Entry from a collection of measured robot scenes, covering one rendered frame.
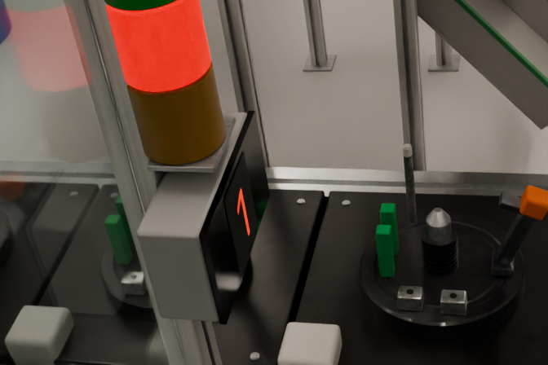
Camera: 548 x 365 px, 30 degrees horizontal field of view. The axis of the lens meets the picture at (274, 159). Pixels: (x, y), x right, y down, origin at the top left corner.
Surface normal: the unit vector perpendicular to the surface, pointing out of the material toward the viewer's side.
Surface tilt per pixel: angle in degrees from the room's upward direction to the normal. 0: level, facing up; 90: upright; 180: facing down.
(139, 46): 90
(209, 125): 90
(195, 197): 0
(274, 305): 0
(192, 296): 90
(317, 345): 0
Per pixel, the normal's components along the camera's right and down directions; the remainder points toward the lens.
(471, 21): -0.37, 0.60
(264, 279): -0.14, -0.79
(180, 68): 0.45, 0.48
